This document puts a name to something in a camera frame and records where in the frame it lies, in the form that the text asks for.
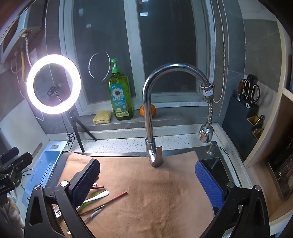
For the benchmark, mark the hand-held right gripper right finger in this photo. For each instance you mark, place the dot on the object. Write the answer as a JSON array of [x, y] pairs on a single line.
[[208, 183]]

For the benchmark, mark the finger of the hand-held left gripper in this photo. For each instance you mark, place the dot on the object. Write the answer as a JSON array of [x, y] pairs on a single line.
[[20, 162], [10, 153]]

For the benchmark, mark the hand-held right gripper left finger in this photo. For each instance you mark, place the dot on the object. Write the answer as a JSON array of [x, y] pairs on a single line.
[[85, 180]]

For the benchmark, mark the red-tipped wooden chopstick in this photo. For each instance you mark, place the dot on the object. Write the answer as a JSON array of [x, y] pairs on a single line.
[[109, 201], [98, 187]]

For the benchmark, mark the green plastic spoon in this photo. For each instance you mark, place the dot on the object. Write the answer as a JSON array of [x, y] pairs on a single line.
[[92, 198]]

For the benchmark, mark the slender white plastic spoon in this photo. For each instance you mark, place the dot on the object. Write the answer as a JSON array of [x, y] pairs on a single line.
[[100, 195]]

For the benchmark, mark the blue plastic drainer basket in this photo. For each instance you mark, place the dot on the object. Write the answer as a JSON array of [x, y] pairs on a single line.
[[43, 164]]

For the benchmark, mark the metal fork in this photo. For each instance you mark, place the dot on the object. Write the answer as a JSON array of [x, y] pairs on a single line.
[[95, 213]]

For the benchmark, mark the person's left hand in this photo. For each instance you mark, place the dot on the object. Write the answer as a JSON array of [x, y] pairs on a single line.
[[9, 212]]

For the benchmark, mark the white cutting board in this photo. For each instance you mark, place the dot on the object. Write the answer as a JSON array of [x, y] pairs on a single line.
[[20, 128]]

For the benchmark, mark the chrome sink button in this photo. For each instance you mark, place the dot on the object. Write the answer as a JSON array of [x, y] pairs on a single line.
[[211, 147]]

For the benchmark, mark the brown towel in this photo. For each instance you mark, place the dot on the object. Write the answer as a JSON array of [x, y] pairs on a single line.
[[146, 196]]

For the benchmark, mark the wooden shelf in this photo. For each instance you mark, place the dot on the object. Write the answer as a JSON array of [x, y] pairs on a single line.
[[263, 151]]

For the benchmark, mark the flexible faucet sprayer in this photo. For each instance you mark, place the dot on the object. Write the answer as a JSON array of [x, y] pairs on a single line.
[[209, 119]]

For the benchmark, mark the yellow sponge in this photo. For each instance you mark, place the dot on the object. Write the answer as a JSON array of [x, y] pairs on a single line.
[[102, 117]]

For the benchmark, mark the yellow holder cup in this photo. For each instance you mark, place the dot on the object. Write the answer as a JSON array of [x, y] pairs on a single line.
[[258, 132], [254, 120]]

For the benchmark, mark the green dish soap bottle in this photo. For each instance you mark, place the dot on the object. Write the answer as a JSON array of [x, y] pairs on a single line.
[[120, 98]]

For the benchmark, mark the orange fruit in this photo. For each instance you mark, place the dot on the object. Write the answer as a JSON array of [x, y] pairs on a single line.
[[153, 111]]

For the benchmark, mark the chrome faucet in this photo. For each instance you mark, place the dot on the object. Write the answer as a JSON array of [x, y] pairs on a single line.
[[148, 109]]

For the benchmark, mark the kitchen scissors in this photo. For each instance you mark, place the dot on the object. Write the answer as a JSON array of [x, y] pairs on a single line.
[[250, 91]]

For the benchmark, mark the white water heater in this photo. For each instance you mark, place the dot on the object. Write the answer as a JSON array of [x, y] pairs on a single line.
[[16, 34]]

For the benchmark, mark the wall socket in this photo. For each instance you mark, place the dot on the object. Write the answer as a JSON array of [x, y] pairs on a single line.
[[33, 57]]

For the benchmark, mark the window frame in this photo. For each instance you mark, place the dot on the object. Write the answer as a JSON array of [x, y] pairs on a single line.
[[135, 57]]

